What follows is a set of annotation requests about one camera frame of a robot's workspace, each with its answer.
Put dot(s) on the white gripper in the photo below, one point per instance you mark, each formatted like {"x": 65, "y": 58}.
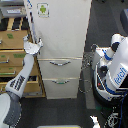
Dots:
{"x": 31, "y": 48}

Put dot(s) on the white fridge door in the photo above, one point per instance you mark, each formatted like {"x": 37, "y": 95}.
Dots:
{"x": 64, "y": 31}

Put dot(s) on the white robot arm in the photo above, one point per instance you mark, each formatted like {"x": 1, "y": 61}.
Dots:
{"x": 10, "y": 107}

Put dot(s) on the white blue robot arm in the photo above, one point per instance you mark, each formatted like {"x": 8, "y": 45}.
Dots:
{"x": 110, "y": 66}

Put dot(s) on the wooden drawer cabinet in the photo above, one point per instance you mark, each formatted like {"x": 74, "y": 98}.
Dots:
{"x": 12, "y": 31}

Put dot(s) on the green android sticker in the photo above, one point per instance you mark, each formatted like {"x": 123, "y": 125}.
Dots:
{"x": 43, "y": 9}

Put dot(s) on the white refrigerator body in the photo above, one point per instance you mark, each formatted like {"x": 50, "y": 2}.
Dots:
{"x": 51, "y": 72}

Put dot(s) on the grey box on cabinet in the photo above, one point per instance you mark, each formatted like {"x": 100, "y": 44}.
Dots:
{"x": 13, "y": 11}

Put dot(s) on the upper fridge drawer handle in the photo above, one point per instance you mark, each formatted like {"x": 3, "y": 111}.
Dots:
{"x": 59, "y": 64}

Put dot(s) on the fridge drawer handle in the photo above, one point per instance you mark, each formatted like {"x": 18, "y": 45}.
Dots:
{"x": 59, "y": 64}
{"x": 60, "y": 81}

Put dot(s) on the lower fridge drawer handle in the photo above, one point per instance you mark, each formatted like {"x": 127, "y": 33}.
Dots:
{"x": 60, "y": 81}

